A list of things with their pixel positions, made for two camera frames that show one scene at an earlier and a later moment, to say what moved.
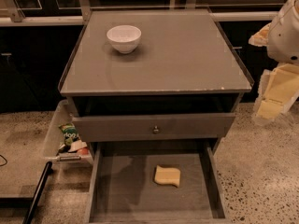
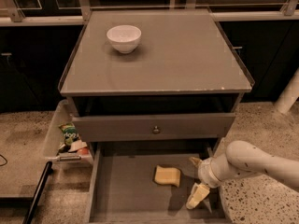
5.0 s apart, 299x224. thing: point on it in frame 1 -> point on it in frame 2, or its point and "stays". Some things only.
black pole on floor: x=37 y=193 stays
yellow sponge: x=167 y=175 stays
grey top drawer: x=116 y=127 stays
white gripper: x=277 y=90 -> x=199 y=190
